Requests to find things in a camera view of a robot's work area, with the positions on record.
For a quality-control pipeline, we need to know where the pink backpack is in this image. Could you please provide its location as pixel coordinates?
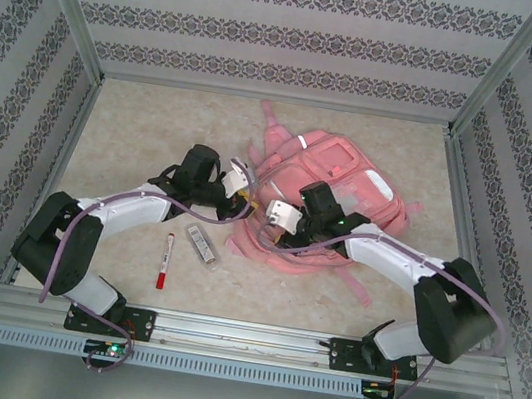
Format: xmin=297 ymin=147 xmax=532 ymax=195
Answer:
xmin=217 ymin=95 xmax=437 ymax=314

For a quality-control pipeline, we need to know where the clear plastic lead case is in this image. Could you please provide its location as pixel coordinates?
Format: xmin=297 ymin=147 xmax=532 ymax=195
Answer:
xmin=181 ymin=221 xmax=224 ymax=269

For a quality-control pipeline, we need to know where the red white marker pen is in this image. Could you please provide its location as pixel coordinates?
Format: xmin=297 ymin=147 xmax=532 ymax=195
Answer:
xmin=154 ymin=231 xmax=178 ymax=292

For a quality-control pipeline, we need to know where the aluminium back bar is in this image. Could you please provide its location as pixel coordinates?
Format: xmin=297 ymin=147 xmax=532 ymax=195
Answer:
xmin=100 ymin=64 xmax=457 ymax=135

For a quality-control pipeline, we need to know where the right controller board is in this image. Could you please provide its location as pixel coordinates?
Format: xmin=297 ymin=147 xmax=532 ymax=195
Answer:
xmin=360 ymin=379 xmax=398 ymax=399

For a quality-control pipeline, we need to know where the controller board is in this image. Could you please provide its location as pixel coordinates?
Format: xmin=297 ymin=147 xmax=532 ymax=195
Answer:
xmin=360 ymin=379 xmax=398 ymax=399
xmin=83 ymin=337 xmax=136 ymax=362

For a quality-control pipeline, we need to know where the left controller board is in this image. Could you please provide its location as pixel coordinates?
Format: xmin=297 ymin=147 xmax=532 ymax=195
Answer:
xmin=83 ymin=337 xmax=136 ymax=362

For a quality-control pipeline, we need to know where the aluminium mounting rail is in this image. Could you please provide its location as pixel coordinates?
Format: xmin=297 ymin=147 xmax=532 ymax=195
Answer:
xmin=0 ymin=282 xmax=514 ymax=399

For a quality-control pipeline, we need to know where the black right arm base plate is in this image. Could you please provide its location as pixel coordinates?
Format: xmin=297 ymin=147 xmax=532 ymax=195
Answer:
xmin=325 ymin=334 xmax=423 ymax=385

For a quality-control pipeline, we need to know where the grey slotted cable duct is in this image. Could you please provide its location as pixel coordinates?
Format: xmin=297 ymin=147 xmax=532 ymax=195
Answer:
xmin=0 ymin=321 xmax=365 ymax=399

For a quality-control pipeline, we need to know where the aluminium side rail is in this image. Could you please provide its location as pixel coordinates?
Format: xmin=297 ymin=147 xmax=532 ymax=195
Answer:
xmin=412 ymin=134 xmax=528 ymax=356
xmin=0 ymin=70 xmax=106 ymax=294

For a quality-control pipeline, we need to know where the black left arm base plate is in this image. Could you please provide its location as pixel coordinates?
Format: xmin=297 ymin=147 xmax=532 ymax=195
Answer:
xmin=63 ymin=297 xmax=158 ymax=344

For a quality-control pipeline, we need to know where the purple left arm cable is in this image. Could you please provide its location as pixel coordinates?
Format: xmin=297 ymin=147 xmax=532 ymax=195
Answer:
xmin=28 ymin=129 xmax=261 ymax=394

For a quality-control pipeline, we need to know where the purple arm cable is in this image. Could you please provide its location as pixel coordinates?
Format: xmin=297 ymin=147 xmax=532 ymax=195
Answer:
xmin=28 ymin=129 xmax=261 ymax=394
xmin=233 ymin=208 xmax=522 ymax=399

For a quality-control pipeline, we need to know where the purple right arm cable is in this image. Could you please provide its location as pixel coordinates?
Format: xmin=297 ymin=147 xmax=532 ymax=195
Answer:
xmin=233 ymin=208 xmax=522 ymax=399

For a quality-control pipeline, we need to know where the aluminium frame post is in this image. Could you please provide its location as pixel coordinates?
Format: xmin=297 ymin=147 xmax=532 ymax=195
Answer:
xmin=445 ymin=0 xmax=532 ymax=151
xmin=5 ymin=0 xmax=119 ymax=87

